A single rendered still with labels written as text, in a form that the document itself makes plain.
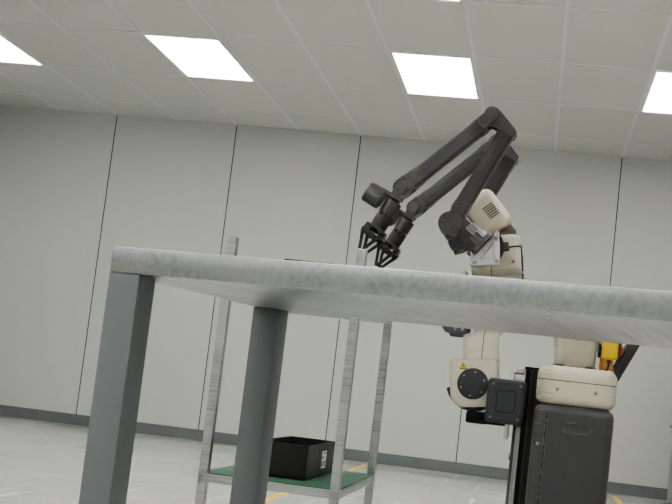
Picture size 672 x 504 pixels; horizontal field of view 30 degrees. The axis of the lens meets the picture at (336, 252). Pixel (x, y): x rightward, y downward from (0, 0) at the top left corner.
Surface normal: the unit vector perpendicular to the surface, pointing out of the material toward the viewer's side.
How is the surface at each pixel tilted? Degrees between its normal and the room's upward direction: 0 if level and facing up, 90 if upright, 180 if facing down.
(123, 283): 90
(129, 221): 90
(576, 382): 90
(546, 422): 90
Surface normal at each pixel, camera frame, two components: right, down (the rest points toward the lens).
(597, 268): -0.15, -0.12
